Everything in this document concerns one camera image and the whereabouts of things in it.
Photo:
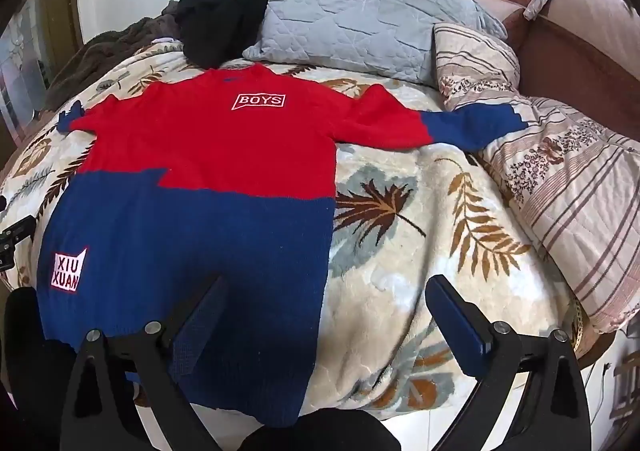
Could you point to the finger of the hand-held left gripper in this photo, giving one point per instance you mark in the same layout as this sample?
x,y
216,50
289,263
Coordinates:
x,y
15,238

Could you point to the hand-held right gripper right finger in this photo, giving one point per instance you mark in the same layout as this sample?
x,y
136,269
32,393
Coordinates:
x,y
450,318

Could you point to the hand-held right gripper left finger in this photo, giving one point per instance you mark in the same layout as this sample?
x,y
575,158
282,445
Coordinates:
x,y
202,318

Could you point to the red and blue knit sweater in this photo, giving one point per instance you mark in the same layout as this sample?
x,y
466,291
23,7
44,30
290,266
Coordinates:
x,y
200,211

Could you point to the leaf print fleece blanket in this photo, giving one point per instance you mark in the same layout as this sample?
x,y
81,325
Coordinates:
x,y
400,241

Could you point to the person's dark clothing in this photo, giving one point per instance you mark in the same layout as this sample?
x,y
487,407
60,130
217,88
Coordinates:
x,y
30,371

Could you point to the striped floral pillow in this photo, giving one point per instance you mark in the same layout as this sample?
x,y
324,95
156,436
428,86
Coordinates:
x,y
475,61
565,191

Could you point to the glass window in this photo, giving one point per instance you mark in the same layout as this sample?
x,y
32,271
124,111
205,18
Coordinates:
x,y
22,56

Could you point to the wooden chair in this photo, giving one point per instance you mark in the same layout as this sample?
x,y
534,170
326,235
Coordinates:
x,y
627,391

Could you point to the brown fuzzy blanket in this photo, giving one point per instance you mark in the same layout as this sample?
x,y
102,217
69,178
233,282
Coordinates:
x,y
110,51

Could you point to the brown sofa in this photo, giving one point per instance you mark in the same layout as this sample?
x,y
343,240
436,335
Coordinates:
x,y
575,41

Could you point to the black garment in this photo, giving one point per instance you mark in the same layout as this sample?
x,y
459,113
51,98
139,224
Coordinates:
x,y
225,6

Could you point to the grey quilted pillow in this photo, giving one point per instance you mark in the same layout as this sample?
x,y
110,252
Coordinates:
x,y
350,11

